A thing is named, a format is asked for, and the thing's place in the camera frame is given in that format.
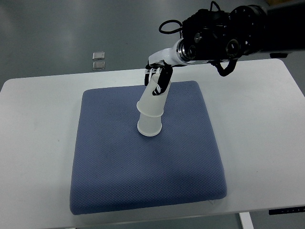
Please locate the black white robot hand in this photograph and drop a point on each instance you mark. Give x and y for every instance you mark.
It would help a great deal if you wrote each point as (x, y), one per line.
(164, 60)

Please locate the metal floor plate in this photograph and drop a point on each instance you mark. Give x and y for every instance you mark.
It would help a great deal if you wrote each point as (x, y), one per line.
(98, 55)
(98, 65)

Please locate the white paper cup on cushion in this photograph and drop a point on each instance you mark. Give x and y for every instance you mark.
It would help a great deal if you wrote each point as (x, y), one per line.
(149, 126)

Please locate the blue mesh foam cushion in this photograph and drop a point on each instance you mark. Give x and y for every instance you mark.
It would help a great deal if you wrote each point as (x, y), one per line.
(117, 168)

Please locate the white paper cup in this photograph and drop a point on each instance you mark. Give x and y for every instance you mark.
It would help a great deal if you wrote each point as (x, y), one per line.
(152, 105)
(149, 126)

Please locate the lower metal floor plate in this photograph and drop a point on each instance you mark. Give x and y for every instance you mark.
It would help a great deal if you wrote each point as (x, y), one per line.
(98, 65)

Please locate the upper metal floor plate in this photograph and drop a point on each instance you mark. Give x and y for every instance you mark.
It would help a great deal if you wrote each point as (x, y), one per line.
(98, 55)

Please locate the black desk control panel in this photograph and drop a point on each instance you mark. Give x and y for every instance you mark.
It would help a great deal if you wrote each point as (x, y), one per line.
(290, 210)

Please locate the white table leg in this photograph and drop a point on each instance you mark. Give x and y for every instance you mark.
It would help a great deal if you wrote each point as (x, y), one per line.
(246, 220)

